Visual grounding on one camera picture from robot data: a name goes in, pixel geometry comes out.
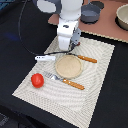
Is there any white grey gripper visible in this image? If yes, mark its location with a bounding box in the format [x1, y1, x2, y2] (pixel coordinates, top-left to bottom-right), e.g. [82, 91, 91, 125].
[57, 19, 81, 51]

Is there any red toy tomato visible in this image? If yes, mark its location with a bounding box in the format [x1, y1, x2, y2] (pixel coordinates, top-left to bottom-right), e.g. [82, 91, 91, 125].
[31, 73, 44, 88]

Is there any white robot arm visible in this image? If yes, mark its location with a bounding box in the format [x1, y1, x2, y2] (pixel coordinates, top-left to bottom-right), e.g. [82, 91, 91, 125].
[32, 0, 83, 51]

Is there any round wooden plate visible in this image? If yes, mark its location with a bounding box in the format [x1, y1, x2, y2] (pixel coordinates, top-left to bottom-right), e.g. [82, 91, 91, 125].
[55, 55, 83, 79]

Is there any grey pot on stove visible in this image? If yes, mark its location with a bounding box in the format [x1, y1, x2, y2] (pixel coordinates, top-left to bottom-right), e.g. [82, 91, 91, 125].
[81, 3, 101, 23]

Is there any black stove burner back-right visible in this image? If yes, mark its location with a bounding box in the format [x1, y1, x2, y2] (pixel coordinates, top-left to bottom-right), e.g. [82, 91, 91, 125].
[90, 1, 104, 9]

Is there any woven grey placemat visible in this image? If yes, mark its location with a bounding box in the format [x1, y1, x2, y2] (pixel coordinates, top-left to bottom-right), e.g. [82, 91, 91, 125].
[13, 37, 114, 128]

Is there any beige bowl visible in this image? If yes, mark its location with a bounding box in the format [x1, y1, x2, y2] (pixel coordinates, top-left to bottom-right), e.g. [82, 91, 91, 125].
[116, 4, 128, 31]

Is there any toy knife wooden handle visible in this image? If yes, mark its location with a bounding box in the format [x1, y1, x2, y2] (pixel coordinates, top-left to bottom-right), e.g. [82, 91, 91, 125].
[72, 54, 97, 63]

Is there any toy fork wooden handle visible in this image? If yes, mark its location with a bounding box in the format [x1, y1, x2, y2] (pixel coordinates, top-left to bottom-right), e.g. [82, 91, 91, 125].
[43, 71, 85, 90]

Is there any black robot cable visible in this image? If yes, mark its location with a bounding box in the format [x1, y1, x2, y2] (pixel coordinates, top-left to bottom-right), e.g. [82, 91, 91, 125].
[18, 0, 76, 57]

